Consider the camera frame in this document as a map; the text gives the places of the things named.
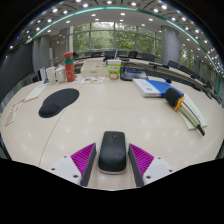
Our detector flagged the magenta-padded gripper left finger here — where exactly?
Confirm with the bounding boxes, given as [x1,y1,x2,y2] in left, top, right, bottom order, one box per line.
[49,142,98,187]

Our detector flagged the white floor-standing appliance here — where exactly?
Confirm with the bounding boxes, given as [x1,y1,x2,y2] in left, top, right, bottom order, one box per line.
[37,66,48,83]

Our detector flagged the conference microphone unit blue display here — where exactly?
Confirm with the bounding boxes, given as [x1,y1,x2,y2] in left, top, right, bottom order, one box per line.
[120,67,148,82]

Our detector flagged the ceiling lights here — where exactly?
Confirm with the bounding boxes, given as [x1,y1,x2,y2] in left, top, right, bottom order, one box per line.
[9,0,224,73]

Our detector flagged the dark office chairs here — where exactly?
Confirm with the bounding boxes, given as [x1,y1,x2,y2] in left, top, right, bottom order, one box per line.
[84,49,201,78]

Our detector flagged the white cardboard box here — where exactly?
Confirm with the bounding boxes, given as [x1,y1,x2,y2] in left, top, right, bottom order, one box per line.
[80,59,110,78]

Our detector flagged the blue and white book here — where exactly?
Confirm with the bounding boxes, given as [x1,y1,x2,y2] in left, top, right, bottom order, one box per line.
[132,78,185,98]

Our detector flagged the black mouse pad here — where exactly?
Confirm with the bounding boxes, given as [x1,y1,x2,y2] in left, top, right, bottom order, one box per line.
[38,87,81,119]

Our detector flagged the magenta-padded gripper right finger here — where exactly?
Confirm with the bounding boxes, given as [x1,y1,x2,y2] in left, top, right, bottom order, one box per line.
[127,143,175,188]

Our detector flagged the white paper cup stack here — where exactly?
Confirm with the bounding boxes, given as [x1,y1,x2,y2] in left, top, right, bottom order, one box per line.
[45,66,57,85]

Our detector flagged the black computer mouse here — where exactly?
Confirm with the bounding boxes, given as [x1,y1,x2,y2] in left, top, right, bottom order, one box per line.
[97,130,128,175]

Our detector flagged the white paper sheets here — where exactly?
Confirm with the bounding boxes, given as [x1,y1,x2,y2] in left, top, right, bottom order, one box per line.
[179,93,208,131]

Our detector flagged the long curved conference table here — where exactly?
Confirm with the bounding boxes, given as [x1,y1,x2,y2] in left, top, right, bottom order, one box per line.
[73,54,221,101]

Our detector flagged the red bottle with green band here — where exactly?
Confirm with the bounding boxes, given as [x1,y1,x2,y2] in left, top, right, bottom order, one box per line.
[63,51,76,83]

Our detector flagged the green printed paper cup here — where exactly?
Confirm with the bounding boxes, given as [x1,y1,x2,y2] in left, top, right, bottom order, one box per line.
[106,59,123,81]

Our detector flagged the red and white brochure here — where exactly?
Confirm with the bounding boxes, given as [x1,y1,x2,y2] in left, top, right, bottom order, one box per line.
[4,98,26,127]

